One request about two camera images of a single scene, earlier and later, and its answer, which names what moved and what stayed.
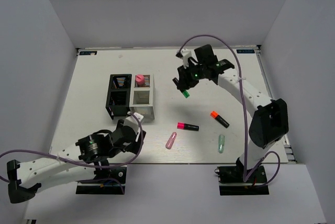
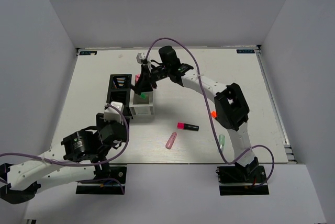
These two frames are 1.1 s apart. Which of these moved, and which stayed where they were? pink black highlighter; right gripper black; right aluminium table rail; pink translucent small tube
Moved: right gripper black
Stayed: pink translucent small tube; right aluminium table rail; pink black highlighter
